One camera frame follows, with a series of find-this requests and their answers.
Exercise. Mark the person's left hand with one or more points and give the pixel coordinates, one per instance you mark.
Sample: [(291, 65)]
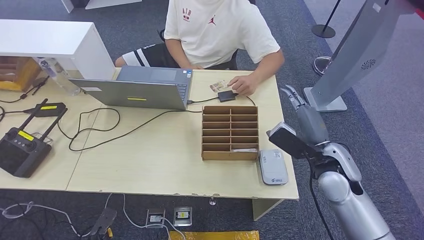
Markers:
[(245, 85)]

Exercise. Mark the person's right hand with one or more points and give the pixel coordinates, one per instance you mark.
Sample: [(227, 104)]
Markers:
[(193, 67)]

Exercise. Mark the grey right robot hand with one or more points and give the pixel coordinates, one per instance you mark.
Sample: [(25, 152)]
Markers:
[(311, 126)]

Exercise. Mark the wooden card organizer box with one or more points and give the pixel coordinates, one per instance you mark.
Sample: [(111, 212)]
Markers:
[(230, 156)]

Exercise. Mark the person's right forearm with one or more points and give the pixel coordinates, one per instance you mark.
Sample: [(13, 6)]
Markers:
[(175, 51)]

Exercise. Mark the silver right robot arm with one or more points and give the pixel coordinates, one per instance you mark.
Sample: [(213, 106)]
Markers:
[(351, 205)]

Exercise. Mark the person's left forearm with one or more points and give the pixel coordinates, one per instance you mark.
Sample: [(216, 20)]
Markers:
[(270, 64)]

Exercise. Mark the person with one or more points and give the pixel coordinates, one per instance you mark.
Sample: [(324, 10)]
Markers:
[(215, 30)]

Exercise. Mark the grey white card reader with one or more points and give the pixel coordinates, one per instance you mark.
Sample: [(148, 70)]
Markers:
[(273, 167)]

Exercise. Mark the white room key card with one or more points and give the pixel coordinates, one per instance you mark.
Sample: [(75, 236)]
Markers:
[(244, 150)]

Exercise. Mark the small black adapter box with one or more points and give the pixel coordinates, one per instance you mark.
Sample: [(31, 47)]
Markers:
[(226, 96)]

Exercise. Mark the black chair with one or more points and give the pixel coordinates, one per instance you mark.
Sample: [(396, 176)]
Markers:
[(233, 61)]

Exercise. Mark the chrome stanchion base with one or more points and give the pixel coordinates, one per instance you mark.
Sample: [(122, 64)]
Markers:
[(319, 66)]

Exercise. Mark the grey laptop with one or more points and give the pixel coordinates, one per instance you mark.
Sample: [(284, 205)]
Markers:
[(132, 94)]

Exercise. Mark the grey kiosk stand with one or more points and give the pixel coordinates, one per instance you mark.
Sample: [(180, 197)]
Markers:
[(357, 49)]

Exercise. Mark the pale wooden table leg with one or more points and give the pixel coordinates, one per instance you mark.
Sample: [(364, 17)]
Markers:
[(265, 208)]

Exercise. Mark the white furniture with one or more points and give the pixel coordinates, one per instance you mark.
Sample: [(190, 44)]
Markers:
[(106, 3)]

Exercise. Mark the metal table foot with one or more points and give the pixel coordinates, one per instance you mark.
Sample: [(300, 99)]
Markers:
[(212, 201)]

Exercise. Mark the clear plastic water bottle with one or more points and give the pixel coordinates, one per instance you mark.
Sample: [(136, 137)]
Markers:
[(60, 78)]

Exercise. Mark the square floor socket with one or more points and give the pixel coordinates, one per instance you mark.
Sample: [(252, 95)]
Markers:
[(182, 216), (155, 218)]

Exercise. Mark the yellow bag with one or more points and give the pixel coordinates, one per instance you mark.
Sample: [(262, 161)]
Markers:
[(215, 236)]

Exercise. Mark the white shelf box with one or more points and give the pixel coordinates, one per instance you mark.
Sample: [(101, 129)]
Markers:
[(49, 36)]

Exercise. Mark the black power brick yellow label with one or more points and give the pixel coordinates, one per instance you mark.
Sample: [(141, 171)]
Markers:
[(49, 109)]

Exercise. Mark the yellow wooden box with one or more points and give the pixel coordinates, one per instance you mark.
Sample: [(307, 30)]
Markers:
[(16, 73)]

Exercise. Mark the black floor device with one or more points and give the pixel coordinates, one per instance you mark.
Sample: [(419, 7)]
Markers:
[(103, 222)]

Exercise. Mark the black remote controller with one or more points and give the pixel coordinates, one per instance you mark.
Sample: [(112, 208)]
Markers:
[(19, 154)]

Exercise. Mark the black white wrist camera box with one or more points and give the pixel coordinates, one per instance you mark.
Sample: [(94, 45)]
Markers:
[(288, 142)]

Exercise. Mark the black stanchion post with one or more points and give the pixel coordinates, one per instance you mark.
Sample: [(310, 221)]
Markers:
[(323, 31)]

